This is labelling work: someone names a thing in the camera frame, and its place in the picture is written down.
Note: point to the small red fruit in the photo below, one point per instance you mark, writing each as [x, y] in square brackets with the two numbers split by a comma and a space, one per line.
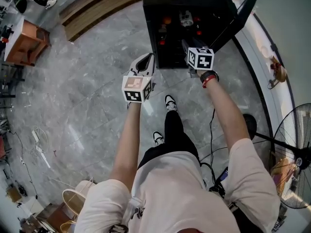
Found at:
[199, 32]
[161, 42]
[196, 19]

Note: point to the dark wooden cabinet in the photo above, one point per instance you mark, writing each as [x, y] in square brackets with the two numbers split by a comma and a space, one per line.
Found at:
[56, 217]

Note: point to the white power strip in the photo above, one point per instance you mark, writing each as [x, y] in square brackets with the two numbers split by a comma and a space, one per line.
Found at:
[40, 150]
[35, 135]
[22, 161]
[46, 161]

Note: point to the clear glass jar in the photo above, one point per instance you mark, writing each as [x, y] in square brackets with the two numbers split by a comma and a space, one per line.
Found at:
[185, 18]

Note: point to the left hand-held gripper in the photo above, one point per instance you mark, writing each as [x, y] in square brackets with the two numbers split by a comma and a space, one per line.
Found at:
[136, 88]

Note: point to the black wristwatch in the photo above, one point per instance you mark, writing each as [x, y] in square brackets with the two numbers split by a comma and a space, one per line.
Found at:
[207, 75]

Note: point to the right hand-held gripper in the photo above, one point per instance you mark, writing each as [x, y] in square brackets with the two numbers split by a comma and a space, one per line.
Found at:
[201, 58]

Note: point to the black device with screen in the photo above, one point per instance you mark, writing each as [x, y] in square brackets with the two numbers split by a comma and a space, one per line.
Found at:
[223, 176]

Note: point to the person's right forearm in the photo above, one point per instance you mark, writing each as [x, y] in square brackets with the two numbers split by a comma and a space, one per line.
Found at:
[226, 115]

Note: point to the cardboard box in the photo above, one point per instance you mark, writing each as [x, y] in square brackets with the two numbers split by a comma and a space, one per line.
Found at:
[14, 194]

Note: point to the small dark bottle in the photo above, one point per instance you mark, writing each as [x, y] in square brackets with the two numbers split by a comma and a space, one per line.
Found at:
[162, 29]

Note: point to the yellow-orange round fruit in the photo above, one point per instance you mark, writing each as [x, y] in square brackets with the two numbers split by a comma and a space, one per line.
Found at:
[167, 20]

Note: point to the wooden cabinet with white top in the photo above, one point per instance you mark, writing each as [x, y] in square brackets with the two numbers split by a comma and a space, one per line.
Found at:
[24, 45]

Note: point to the black and white sneaker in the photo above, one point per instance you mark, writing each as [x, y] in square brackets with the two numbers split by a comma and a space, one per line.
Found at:
[171, 103]
[158, 138]

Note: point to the round beige bucket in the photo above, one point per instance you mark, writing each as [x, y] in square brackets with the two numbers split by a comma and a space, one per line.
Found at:
[81, 186]

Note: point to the small brown wooden ornament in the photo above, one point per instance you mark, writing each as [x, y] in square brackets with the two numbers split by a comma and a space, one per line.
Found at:
[278, 70]

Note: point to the black pedestal fan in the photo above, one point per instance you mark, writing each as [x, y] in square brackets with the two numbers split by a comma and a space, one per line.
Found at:
[250, 124]

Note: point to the person's left forearm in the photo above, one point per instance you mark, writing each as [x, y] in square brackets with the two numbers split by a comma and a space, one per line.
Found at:
[126, 144]

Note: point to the white counter unit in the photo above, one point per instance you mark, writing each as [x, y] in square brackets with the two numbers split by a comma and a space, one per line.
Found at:
[262, 40]

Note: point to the wooden plank pallet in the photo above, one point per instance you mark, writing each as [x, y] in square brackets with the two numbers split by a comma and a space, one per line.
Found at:
[97, 8]

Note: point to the black trousers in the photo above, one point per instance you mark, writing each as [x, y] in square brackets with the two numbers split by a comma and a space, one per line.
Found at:
[175, 135]

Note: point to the white t-shirt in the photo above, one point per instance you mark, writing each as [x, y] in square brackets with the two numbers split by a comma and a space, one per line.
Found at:
[170, 190]

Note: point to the red wristband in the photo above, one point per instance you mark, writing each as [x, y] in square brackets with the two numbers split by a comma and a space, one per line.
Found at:
[211, 81]

